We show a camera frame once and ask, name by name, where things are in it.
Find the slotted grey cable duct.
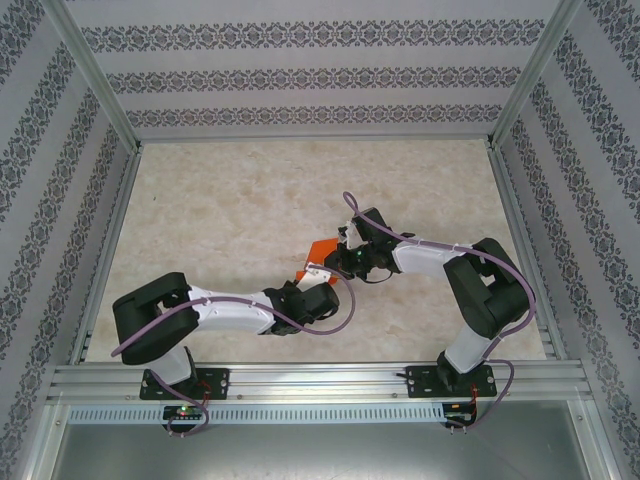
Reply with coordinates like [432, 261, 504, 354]
[67, 402, 446, 425]

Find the grey sheet metal panel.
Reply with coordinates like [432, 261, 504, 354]
[47, 422, 619, 480]

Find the orange cloth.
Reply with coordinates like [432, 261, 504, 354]
[294, 238, 339, 286]

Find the aluminium mounting rail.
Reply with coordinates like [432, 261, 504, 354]
[47, 360, 594, 404]

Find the aluminium frame post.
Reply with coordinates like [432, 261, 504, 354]
[487, 0, 586, 151]
[42, 0, 144, 151]

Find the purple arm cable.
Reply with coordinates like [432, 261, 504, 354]
[342, 191, 539, 435]
[110, 279, 357, 439]

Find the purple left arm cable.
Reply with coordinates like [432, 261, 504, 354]
[110, 279, 357, 439]

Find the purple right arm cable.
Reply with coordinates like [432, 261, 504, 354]
[342, 191, 539, 435]

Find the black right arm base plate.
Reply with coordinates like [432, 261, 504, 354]
[405, 364, 496, 400]

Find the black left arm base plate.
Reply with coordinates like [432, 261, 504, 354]
[141, 367, 231, 401]

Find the aluminium side rail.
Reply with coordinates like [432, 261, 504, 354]
[67, 147, 146, 364]
[484, 139, 571, 361]

